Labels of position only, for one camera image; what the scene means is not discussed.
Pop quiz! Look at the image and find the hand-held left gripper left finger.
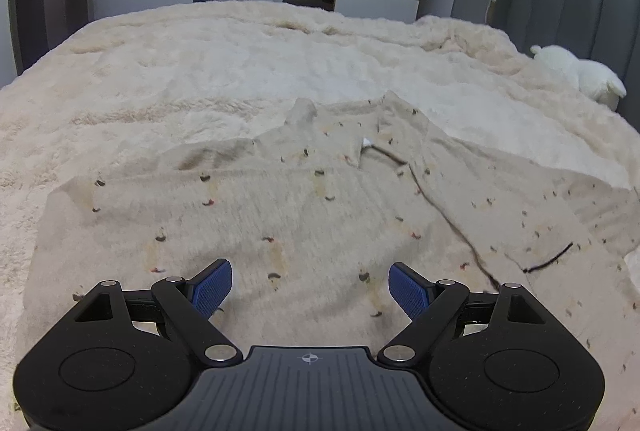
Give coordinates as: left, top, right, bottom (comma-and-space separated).
75, 259, 241, 367

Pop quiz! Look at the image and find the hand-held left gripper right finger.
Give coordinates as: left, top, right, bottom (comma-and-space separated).
377, 262, 547, 366

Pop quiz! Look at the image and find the beige speckled knit cardigan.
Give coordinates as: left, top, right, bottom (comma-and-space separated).
22, 91, 640, 431

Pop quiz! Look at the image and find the cream fluffy blanket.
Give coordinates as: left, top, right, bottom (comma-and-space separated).
0, 0, 640, 431

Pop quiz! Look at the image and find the white plush toy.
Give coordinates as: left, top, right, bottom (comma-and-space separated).
530, 45, 627, 102

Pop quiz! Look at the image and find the grey padded headboard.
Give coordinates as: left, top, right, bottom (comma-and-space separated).
452, 0, 640, 132

